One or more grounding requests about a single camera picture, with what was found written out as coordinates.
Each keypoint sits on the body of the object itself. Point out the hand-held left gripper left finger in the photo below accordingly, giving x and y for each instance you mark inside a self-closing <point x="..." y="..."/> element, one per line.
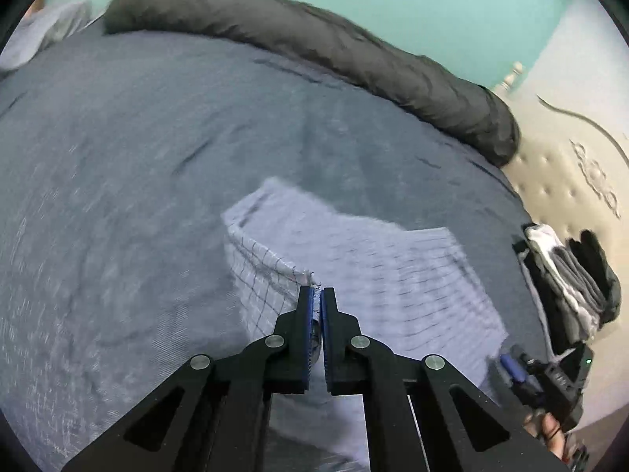
<point x="307" y="344"/>

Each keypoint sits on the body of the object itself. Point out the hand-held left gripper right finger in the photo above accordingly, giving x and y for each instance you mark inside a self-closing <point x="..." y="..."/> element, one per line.
<point x="330" y="344"/>

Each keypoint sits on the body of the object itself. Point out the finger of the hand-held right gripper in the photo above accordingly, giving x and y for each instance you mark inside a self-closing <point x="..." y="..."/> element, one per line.
<point x="528" y="364"/>
<point x="513" y="368"/>

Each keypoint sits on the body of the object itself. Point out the light blue plaid shorts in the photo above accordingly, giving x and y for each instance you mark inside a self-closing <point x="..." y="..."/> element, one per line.
<point x="393" y="275"/>

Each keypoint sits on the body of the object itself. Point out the pile of folded clothes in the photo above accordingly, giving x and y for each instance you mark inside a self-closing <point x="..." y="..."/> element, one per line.
<point x="570" y="285"/>

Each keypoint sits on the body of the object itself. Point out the person's right hand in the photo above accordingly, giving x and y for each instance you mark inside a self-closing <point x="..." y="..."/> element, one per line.
<point x="550" y="432"/>

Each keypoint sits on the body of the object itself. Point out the cream carved headboard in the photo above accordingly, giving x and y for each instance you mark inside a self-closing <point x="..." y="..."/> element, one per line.
<point x="555" y="191"/>

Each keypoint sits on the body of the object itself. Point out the dark grey rolled duvet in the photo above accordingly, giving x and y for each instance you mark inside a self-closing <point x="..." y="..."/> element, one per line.
<point x="319" y="44"/>

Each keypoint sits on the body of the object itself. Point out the light grey blanket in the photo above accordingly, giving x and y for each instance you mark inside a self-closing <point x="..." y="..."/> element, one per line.
<point x="44" y="34"/>

